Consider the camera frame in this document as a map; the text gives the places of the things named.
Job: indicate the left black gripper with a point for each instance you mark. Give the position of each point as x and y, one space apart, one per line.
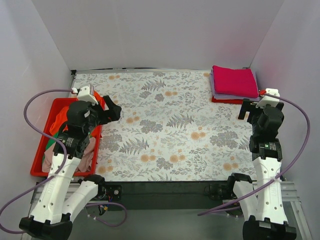
105 110

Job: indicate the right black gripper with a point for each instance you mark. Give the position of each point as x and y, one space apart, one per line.
249 106

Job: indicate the magenta t-shirt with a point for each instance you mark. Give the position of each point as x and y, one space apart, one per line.
235 81

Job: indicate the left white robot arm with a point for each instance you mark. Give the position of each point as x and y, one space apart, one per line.
53 216

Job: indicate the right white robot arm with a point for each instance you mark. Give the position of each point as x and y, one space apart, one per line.
263 212

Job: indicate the folded red t-shirt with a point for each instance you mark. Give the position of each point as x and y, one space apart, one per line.
227 101

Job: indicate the folded lavender t-shirt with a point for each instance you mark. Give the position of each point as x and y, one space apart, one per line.
220 96

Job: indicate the red plastic bin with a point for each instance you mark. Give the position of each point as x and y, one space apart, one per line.
36 168

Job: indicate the orange t-shirt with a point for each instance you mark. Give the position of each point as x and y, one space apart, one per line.
59 114

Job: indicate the floral patterned table mat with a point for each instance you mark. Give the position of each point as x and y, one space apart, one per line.
169 129

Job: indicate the beige pink t-shirt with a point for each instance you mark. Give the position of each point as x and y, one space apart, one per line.
85 164

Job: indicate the green t-shirt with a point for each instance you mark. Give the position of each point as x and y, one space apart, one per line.
51 142

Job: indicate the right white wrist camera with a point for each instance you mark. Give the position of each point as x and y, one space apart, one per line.
268 98

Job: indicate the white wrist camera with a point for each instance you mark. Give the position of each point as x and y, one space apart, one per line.
268 98
85 93

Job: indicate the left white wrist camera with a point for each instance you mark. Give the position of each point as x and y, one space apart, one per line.
85 93

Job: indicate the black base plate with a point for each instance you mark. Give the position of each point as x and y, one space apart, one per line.
167 195

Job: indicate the aluminium frame rail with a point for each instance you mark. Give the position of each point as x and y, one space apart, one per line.
288 191

